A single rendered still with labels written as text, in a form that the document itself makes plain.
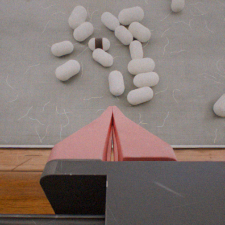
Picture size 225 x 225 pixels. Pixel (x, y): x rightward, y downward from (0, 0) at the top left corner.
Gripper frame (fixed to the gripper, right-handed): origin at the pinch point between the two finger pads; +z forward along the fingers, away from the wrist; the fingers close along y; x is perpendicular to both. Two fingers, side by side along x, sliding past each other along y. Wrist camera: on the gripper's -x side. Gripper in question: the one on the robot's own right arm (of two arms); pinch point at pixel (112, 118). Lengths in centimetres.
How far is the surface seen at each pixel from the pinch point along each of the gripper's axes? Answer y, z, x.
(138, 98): -3.2, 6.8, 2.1
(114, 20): -0.2, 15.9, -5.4
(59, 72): 6.9, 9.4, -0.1
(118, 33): -0.8, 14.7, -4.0
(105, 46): 1.0, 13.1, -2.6
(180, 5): -10.3, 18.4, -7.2
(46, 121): 8.7, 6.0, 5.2
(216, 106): -13.1, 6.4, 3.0
